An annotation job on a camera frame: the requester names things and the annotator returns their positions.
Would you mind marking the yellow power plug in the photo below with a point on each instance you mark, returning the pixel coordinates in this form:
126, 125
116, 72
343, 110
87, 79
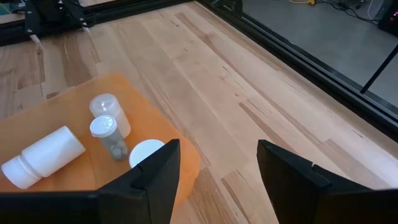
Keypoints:
309, 2

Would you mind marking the large white pill bottle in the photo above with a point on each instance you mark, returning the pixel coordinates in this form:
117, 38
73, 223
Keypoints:
49, 155

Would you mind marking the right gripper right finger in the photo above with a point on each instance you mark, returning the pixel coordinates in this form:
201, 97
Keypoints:
298, 189

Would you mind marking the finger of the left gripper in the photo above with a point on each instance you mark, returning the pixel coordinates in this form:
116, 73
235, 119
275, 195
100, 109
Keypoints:
31, 20
76, 14

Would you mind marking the black tripod stand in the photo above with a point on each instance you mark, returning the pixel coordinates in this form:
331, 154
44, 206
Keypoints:
379, 70

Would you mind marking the translucent cap pill bottle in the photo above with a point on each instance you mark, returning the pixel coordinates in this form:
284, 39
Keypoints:
105, 105

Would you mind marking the small clear pill bottle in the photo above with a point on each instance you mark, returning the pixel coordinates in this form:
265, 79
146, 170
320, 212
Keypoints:
104, 126

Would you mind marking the orange translucent basket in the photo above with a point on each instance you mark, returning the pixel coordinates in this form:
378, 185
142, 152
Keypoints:
62, 109

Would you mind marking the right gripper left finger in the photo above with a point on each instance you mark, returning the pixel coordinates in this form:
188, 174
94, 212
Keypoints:
140, 193

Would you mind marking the white cap pill bottle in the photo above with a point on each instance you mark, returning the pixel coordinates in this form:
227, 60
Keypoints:
143, 152

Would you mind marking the black electronics box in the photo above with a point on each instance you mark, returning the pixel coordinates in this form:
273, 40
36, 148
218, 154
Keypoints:
390, 17

